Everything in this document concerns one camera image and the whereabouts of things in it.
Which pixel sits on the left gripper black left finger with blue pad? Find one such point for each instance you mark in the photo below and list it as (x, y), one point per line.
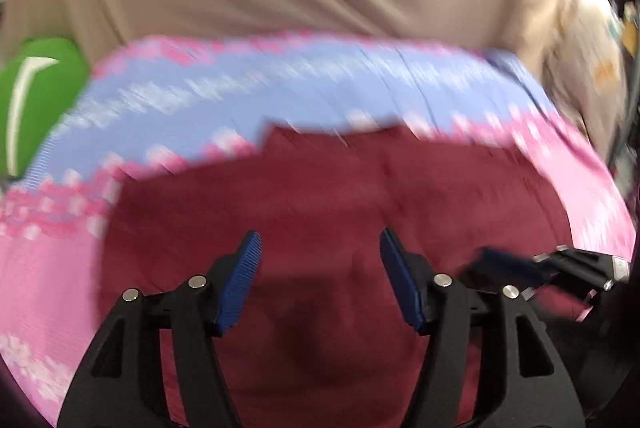
(149, 341)

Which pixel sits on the maroon quilted puffer jacket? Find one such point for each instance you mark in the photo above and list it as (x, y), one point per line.
(321, 341)

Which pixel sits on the green cushion white stripe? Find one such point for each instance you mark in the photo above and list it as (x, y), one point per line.
(38, 85)

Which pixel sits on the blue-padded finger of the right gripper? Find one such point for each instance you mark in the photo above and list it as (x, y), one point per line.
(491, 269)

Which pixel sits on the pink blue floral bedspread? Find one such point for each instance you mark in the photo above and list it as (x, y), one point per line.
(166, 102)

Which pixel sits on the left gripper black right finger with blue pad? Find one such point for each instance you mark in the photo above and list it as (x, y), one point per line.
(521, 379)

